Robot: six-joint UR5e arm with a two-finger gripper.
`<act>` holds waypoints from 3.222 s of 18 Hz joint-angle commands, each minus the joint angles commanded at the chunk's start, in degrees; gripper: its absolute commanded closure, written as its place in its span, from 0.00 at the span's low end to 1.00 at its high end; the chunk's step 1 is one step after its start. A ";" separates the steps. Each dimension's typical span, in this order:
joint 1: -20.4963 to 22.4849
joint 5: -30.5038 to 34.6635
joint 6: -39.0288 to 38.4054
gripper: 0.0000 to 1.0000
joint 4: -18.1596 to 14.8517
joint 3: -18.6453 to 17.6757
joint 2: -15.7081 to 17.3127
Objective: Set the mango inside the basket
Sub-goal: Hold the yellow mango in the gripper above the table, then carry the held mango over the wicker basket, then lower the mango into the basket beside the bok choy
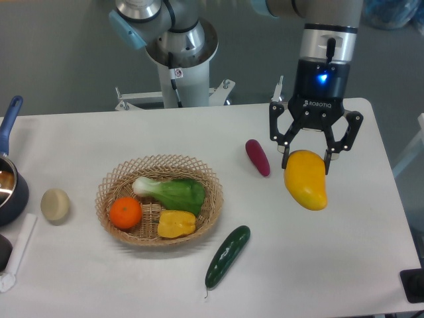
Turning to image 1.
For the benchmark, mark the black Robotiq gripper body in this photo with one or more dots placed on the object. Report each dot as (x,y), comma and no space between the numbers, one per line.
(317,99)

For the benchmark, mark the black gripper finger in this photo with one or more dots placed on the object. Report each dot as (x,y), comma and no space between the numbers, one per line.
(354,120)
(284,140)

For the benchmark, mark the yellow mango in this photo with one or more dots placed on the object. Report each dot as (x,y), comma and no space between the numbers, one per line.
(304,178)

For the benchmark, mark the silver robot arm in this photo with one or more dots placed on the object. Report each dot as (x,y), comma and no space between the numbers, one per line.
(329,30)

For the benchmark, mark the woven wicker basket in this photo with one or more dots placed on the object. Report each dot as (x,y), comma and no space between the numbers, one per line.
(118,183)

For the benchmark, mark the purple sweet potato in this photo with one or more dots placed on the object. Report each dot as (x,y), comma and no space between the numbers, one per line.
(258,157)

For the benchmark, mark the blue plastic bag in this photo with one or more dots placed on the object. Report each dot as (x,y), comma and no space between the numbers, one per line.
(389,15)

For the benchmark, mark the green bok choy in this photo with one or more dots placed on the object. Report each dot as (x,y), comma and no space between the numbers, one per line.
(178,194)

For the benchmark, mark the green cucumber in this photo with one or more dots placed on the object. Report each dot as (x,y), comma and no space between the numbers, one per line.
(225,255)

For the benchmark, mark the yellow bell pepper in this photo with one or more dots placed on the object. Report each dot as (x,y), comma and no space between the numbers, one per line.
(173,224)

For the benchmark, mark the black device at edge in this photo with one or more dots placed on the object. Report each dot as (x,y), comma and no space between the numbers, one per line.
(412,282)

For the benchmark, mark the orange fruit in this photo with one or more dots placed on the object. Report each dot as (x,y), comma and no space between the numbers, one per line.
(125,212)

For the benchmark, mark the beige potato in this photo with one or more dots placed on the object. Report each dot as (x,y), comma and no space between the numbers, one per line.
(55,204)

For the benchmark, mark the blue saucepan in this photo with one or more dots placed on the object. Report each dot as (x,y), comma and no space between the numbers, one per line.
(14,188)

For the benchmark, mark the dark eggplant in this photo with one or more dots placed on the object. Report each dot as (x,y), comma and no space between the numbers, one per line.
(6,249)

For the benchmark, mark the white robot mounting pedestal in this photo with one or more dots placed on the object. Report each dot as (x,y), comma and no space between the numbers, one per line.
(183,64)

